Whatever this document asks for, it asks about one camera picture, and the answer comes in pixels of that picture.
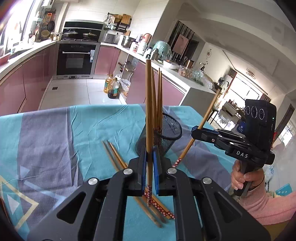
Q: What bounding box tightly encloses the wooden chopstick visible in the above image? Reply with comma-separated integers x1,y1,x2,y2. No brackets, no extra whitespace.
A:
172,87,221,168
145,59,154,206

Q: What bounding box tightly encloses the right forearm pink sleeve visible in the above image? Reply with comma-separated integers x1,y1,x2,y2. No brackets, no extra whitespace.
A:
238,183,295,225

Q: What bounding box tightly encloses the right hand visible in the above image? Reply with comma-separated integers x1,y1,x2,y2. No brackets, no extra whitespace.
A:
231,160,264,190

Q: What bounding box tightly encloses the black mesh utensil holder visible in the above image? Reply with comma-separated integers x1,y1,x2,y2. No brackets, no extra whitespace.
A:
135,113,183,157

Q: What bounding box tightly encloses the dark soy sauce bottle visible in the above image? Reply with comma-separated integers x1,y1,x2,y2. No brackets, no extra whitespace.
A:
107,78,119,99

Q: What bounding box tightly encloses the teal covered appliance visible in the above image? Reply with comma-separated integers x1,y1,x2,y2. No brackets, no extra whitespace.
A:
152,41,172,61

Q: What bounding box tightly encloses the teal grey tablecloth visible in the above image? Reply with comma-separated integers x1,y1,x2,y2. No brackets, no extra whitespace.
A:
1,104,234,240

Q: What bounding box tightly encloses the yellow cooking oil bottle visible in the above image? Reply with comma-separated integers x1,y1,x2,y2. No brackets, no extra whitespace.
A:
103,74,113,93

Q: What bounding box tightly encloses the steel stock pot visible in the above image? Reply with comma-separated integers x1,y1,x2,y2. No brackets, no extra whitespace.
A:
121,36,135,48

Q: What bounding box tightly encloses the black built-in oven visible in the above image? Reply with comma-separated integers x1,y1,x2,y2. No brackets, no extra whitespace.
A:
54,41,100,79

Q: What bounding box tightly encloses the black range hood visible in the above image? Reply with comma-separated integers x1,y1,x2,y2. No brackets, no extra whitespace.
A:
62,20,106,42

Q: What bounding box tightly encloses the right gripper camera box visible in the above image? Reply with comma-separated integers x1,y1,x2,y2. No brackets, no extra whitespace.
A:
244,99,276,153

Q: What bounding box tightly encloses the black wall rack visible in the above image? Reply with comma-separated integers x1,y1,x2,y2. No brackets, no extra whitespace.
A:
103,13,132,33

